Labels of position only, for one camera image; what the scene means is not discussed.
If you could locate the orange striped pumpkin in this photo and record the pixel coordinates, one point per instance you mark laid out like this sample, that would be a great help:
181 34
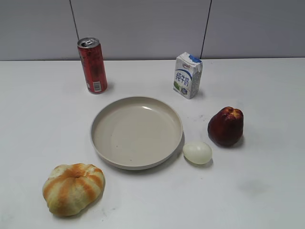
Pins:
71 188

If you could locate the dark red apple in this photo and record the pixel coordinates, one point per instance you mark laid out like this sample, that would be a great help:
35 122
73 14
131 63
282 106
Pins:
226 127

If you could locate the white blue milk carton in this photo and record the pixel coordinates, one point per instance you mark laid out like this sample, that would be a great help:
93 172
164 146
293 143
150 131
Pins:
187 75

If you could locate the beige round plate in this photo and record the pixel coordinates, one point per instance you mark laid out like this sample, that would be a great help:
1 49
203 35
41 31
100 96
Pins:
137 133

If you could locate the red soda can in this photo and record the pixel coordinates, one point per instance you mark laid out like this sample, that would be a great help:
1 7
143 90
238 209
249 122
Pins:
90 52

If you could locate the white egg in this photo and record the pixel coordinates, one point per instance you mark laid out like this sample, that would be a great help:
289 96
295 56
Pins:
198 153

